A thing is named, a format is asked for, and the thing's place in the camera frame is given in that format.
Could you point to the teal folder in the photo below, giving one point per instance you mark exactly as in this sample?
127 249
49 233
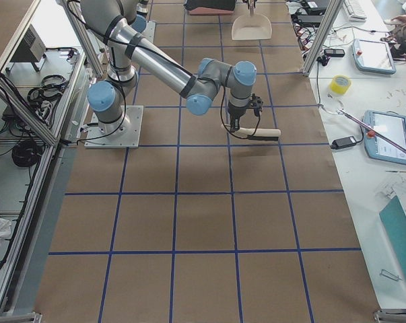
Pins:
393 218

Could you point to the black power adapter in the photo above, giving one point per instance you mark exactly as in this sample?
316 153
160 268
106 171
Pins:
343 143

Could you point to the white plastic dustpan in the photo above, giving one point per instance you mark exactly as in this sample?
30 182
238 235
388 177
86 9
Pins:
252 26

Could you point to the blue teach pendant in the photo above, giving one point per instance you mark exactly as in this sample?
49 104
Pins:
373 56
392 126

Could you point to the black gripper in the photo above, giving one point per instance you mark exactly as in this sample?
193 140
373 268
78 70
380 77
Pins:
235 112

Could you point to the aluminium frame post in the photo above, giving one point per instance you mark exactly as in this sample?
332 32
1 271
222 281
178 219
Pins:
321 35

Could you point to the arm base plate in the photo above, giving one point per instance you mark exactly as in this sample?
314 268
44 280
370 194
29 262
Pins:
125 132

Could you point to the blue teach pendant far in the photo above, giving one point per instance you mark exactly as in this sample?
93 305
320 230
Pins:
373 56

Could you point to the yellow tape roll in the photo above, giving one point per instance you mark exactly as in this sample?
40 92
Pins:
340 84

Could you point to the blue teach pendant near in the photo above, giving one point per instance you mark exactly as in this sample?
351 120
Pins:
392 126

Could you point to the grey electronics box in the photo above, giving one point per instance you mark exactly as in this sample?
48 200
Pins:
31 49

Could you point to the white hand brush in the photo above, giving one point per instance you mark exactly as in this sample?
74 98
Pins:
254 134

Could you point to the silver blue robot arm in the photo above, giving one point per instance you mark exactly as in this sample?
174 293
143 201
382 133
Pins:
112 21

